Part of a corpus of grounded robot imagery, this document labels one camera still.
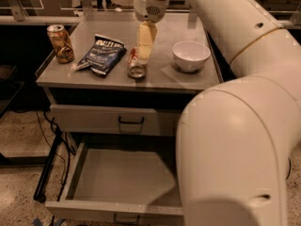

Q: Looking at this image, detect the closed upper drawer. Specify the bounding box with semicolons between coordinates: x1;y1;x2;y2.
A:
51;105;181;137

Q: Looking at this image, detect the gold soda can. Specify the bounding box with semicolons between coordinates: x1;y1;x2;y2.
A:
47;24;74;64

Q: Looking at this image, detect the white bowl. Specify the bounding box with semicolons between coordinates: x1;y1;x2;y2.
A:
172;40;211;73

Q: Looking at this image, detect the grey drawer cabinet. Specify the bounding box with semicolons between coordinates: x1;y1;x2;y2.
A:
35;10;224;226

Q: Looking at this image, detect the black upper drawer handle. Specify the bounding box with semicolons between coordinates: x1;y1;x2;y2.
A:
118;116;145;125

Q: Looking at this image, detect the black open drawer handle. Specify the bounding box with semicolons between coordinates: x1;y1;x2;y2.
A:
113;214;140;226

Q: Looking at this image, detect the black cables left of cabinet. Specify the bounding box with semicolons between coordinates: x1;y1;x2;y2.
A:
32;110;76;226

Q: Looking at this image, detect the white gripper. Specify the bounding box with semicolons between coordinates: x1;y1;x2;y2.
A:
134;0;169;65

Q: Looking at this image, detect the red coke can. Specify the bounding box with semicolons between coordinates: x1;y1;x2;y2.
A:
127;47;147;79

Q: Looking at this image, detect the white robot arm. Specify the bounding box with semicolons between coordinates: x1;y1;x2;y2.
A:
135;0;301;226

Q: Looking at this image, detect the white rail behind cabinet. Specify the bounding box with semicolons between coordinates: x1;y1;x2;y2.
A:
0;16;82;25

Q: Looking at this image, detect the open middle drawer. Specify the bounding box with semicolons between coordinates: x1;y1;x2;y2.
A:
46;144;183;226

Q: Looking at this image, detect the blue chip bag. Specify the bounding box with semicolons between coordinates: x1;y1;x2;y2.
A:
74;34;127;76

